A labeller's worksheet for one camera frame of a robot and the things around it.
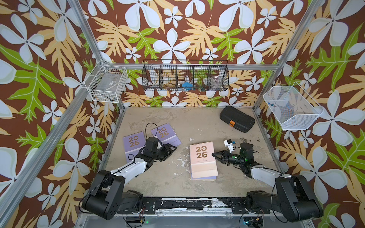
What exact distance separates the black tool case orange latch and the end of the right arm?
0.33m

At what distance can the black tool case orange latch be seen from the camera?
3.42ft

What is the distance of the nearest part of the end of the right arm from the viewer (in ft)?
2.22

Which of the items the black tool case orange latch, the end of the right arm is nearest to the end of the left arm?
the end of the right arm
